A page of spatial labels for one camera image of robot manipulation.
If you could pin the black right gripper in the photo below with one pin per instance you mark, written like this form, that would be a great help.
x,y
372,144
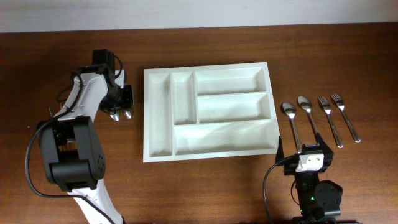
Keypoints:
x,y
308,148

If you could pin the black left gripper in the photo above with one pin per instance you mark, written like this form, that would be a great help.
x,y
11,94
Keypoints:
x,y
127,96

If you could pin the steel spoon tray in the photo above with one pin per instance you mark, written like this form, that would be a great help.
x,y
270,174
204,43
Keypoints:
x,y
290,110

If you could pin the small dark metal tongs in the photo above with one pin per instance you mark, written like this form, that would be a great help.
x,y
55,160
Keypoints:
x,y
121,114

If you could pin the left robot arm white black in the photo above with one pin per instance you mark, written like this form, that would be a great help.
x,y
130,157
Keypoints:
x,y
71,149

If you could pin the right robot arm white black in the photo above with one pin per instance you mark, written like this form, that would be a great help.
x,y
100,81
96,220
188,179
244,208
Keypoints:
x,y
319,201

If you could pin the steel fork inner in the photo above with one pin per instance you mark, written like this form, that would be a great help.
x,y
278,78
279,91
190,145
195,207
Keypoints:
x,y
327,109

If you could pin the steel fork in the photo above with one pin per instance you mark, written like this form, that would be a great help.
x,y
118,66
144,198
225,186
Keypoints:
x,y
341,105
327,109

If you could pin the steel fork outer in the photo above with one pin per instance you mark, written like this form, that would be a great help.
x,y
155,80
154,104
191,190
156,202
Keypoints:
x,y
341,105

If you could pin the white plastic cutlery tray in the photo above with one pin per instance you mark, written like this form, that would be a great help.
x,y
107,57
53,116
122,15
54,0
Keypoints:
x,y
208,112

